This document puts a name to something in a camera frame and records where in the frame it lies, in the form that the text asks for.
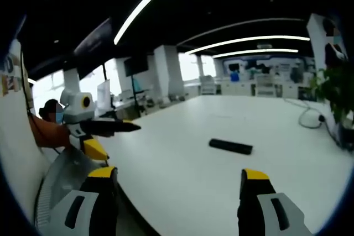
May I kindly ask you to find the white cart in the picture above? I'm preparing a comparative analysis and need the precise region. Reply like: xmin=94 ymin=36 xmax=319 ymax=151
xmin=199 ymin=75 xmax=217 ymax=95
xmin=254 ymin=75 xmax=275 ymax=98

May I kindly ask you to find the black remote control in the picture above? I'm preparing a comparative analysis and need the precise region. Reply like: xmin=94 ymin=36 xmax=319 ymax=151
xmin=208 ymin=138 xmax=254 ymax=156

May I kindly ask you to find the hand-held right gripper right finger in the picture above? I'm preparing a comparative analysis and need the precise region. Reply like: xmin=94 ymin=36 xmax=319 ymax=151
xmin=237 ymin=168 xmax=313 ymax=236

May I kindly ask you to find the person's white printed shirt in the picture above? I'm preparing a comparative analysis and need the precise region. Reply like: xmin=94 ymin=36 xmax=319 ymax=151
xmin=0 ymin=38 xmax=49 ymax=222

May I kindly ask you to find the thin black cable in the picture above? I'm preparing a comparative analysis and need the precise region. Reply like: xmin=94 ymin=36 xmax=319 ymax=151
xmin=19 ymin=50 xmax=38 ymax=118

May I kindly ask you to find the long ceiling light strip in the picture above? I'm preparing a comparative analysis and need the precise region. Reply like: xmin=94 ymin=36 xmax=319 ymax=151
xmin=212 ymin=48 xmax=299 ymax=59
xmin=113 ymin=0 xmax=192 ymax=46
xmin=184 ymin=35 xmax=311 ymax=55

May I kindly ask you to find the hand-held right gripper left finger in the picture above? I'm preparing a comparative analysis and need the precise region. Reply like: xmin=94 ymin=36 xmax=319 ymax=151
xmin=47 ymin=166 xmax=120 ymax=236

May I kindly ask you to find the dark cable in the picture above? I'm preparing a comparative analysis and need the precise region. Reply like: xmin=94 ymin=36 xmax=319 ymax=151
xmin=322 ymin=121 xmax=345 ymax=147

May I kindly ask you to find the green potted plant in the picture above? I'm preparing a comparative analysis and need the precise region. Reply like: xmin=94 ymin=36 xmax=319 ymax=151
xmin=309 ymin=60 xmax=354 ymax=148

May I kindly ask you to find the white cable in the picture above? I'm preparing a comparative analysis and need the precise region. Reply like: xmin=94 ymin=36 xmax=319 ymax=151
xmin=287 ymin=98 xmax=325 ymax=129

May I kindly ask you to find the white standing board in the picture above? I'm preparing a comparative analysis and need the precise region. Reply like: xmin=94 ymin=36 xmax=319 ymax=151
xmin=96 ymin=78 xmax=112 ymax=111

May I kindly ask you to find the black monitor on stand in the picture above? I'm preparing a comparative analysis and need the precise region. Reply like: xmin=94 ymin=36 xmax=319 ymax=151
xmin=123 ymin=55 xmax=150 ymax=117

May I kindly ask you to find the grey mesh office chair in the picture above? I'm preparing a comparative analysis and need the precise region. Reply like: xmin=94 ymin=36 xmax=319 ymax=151
xmin=34 ymin=146 xmax=112 ymax=229

